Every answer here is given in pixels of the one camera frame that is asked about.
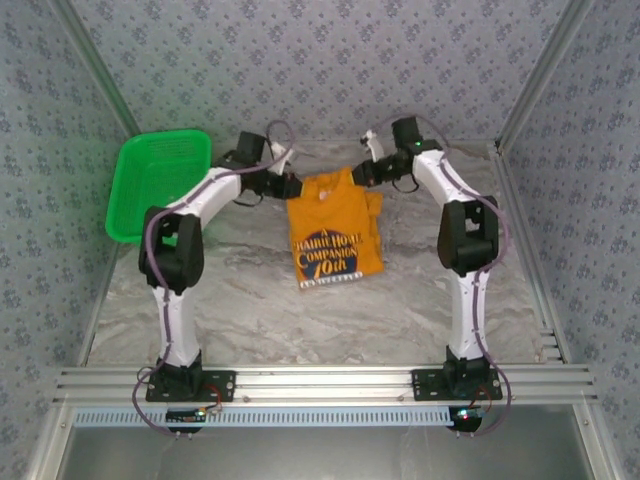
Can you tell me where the aluminium mounting rail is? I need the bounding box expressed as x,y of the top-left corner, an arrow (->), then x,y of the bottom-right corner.
52,363 -> 600,407

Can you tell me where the aluminium frame post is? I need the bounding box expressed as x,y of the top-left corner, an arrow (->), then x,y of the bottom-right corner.
47,0 -> 143,137
572,403 -> 629,480
492,0 -> 599,151
22,404 -> 76,480

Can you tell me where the white slotted cable duct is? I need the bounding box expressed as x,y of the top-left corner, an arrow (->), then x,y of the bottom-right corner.
72,405 -> 459,429

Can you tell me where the small circuit board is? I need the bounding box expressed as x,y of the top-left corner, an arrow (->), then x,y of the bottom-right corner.
165,408 -> 208,425
448,406 -> 485,432

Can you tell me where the left small circuit board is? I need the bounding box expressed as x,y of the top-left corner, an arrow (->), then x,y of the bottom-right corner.
165,408 -> 208,425

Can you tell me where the grey metal panel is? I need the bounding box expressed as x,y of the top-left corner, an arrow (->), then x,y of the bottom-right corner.
54,424 -> 596,480

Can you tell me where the green plastic basket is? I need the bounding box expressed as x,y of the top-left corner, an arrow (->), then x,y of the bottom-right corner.
104,128 -> 214,246

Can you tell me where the orange printed t-shirt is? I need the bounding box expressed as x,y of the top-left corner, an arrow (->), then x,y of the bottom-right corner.
285,167 -> 386,292

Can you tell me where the aluminium table edge strip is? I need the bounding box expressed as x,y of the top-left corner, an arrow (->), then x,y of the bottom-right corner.
212,137 -> 501,150

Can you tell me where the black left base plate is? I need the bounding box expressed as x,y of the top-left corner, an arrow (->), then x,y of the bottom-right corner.
145,369 -> 237,404

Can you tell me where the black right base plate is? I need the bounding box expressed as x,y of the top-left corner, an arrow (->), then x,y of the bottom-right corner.
410,368 -> 504,402

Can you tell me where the right small circuit board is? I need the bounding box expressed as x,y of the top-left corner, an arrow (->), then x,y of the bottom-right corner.
448,406 -> 485,432

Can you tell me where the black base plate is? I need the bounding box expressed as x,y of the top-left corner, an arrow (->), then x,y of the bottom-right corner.
145,369 -> 237,404
410,368 -> 504,402

